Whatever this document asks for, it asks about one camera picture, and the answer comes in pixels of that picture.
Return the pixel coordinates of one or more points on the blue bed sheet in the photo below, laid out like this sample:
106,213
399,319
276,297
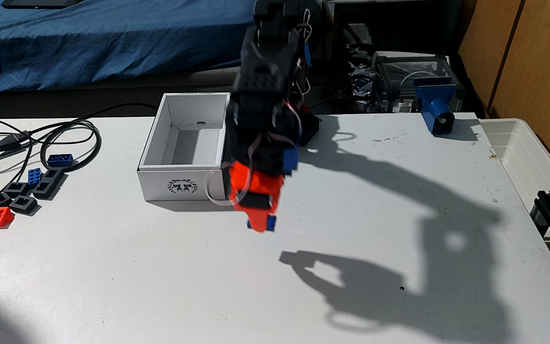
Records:
112,38

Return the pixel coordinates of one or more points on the clear acrylic case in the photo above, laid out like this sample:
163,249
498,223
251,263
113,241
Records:
399,71

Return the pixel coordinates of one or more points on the wooden cabinet doors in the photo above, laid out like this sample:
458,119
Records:
518,48

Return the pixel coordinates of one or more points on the blue printed mount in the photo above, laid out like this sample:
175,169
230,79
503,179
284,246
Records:
435,105

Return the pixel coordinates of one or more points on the small blue toy brick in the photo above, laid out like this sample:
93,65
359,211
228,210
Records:
35,177

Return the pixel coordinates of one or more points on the blue brick with round holes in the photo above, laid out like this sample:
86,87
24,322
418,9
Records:
60,161

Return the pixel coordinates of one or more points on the small cooling fan part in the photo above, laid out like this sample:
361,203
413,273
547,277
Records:
361,85

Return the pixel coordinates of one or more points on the black power adapter plug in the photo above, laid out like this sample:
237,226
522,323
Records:
7,142

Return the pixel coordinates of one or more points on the white cardboard box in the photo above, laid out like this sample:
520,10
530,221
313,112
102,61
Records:
184,184

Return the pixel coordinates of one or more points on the black flat tablet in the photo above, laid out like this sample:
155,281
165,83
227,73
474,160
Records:
41,4

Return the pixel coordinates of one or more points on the white plastic bin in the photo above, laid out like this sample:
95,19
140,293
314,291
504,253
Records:
518,157

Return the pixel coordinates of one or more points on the brown bed frame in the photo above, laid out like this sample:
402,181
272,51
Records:
112,95

